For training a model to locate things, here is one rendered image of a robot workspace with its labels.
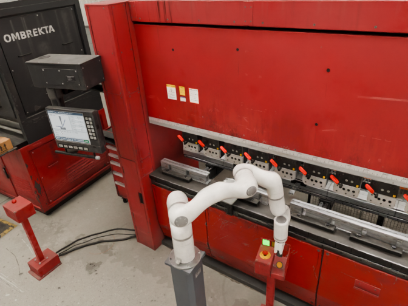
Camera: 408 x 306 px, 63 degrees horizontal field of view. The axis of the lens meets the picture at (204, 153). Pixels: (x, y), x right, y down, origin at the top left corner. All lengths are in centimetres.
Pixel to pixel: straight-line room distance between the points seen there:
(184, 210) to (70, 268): 214
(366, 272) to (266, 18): 169
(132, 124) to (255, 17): 129
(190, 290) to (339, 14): 171
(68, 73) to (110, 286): 191
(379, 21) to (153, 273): 268
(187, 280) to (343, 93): 137
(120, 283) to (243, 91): 209
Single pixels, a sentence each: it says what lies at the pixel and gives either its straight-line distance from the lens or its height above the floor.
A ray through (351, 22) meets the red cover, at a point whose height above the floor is 220.
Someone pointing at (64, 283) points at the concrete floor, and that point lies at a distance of 357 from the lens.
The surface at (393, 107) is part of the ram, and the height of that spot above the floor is 179.
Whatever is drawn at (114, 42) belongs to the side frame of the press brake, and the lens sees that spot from 255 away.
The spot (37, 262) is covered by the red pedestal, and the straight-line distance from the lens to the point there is 370.
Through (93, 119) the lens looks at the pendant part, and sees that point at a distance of 263.
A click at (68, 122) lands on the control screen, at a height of 149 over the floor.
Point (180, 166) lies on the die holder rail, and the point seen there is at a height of 97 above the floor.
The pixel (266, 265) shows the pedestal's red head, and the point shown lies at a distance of 233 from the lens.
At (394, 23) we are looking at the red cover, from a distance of 186.
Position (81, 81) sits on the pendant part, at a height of 182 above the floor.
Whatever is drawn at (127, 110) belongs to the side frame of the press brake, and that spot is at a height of 153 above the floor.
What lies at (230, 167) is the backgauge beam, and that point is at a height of 92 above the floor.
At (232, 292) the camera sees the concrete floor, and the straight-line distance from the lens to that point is 315.
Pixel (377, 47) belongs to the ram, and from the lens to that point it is 191.
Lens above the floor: 251
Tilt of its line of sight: 30 degrees down
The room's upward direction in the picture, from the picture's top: 4 degrees counter-clockwise
